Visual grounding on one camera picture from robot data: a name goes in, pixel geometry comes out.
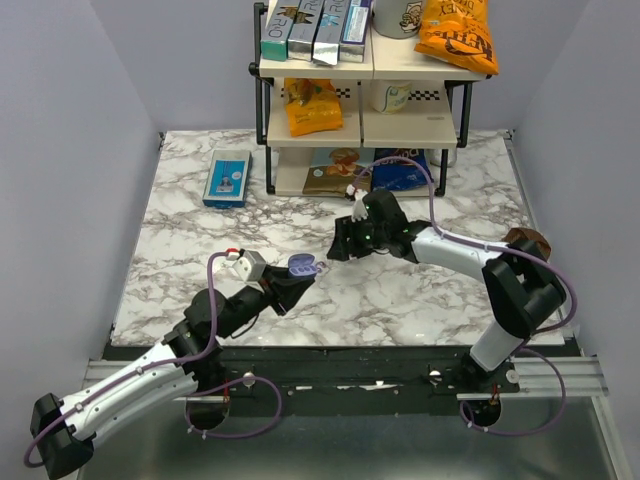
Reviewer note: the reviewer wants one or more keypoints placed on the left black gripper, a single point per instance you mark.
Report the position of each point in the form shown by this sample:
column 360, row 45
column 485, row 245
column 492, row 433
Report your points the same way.
column 279, row 290

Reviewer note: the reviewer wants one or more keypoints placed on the white printed mug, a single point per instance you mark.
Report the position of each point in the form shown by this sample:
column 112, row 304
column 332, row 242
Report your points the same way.
column 397, row 19

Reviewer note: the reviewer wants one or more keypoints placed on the blue flat product box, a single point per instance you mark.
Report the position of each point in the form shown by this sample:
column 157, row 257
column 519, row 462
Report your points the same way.
column 228, row 179

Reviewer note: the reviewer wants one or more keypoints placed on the aluminium rail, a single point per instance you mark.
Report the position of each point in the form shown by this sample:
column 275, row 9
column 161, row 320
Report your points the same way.
column 532, row 377

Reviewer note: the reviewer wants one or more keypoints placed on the orange snack bag middle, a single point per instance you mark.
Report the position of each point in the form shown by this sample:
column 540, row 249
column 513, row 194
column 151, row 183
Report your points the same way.
column 312, row 106

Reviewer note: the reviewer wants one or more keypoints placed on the brown snack bag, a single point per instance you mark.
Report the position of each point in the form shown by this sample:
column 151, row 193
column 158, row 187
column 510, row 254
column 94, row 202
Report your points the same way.
column 332, row 170

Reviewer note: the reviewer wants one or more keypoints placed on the blue Doritos bag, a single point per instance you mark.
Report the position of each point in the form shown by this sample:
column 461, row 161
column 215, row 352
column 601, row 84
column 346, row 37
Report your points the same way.
column 395, row 175

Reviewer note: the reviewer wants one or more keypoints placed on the orange chip bag top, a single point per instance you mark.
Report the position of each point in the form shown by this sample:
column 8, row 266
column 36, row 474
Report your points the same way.
column 458, row 33

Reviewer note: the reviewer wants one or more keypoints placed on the white yogurt cup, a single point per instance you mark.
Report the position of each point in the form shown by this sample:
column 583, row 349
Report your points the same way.
column 389, row 97

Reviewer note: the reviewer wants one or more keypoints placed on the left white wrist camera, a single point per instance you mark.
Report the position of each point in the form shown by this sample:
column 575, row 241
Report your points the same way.
column 250, row 266

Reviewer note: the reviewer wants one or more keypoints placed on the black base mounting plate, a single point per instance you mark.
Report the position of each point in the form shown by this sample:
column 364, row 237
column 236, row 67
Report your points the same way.
column 313, row 381

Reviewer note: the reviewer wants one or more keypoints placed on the teal toothpaste box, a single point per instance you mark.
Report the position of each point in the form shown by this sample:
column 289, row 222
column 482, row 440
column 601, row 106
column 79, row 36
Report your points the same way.
column 274, row 41

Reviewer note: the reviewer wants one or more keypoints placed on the beige black three-tier shelf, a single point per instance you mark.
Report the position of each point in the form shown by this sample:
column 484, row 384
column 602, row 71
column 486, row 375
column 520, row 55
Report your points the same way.
column 437, row 116

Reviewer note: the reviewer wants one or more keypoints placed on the purple blue toothpaste box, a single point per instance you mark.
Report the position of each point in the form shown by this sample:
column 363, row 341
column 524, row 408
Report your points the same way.
column 353, row 38

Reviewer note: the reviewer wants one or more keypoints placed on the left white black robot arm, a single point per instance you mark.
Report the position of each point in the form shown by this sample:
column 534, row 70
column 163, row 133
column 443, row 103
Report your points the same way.
column 66, row 430

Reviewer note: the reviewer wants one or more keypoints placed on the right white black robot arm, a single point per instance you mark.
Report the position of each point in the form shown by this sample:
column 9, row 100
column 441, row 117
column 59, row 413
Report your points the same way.
column 522, row 289

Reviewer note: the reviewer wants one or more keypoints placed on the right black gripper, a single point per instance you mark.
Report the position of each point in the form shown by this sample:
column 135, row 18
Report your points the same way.
column 345, row 227

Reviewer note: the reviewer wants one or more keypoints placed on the lavender earbud charging case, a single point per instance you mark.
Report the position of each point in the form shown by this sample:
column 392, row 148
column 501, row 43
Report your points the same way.
column 302, row 265

